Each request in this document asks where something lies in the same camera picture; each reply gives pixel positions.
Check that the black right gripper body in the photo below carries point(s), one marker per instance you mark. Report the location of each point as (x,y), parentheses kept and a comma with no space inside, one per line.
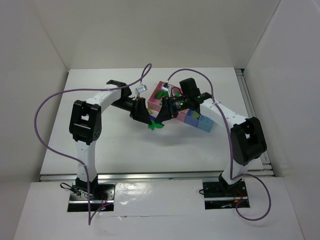
(166,107)

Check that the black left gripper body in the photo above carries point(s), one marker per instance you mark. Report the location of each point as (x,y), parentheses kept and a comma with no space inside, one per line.
(137,108)

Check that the green sloped lego piece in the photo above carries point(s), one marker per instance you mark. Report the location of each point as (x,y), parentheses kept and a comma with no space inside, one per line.
(161,94)

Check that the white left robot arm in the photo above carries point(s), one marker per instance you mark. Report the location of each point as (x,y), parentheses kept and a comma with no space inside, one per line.
(86,127)

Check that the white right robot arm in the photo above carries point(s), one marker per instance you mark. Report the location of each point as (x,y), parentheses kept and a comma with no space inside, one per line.
(245,135)

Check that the large pink container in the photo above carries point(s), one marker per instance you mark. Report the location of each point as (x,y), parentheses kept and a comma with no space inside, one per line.
(155,104)

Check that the purple blue container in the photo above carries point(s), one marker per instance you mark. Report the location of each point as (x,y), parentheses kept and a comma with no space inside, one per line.
(191,121)

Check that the light blue container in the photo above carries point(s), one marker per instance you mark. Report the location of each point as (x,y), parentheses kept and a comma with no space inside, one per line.
(205,123)

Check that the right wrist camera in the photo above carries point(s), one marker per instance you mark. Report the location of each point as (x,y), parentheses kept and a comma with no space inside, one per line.
(167,89)

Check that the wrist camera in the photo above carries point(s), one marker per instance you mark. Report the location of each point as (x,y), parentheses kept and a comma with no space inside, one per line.
(140,89)
(167,89)

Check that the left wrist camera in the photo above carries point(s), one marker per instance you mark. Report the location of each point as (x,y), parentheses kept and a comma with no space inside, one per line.
(140,89)

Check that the aluminium front rail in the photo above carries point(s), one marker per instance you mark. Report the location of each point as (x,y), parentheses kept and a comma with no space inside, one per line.
(137,176)

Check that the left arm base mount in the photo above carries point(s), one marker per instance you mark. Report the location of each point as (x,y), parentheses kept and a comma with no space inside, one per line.
(102,200)

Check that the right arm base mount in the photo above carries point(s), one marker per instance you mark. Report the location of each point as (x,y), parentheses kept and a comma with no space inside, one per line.
(215,198)

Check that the aluminium side rail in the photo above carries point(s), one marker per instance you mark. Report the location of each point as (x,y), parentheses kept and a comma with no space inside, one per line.
(265,160)

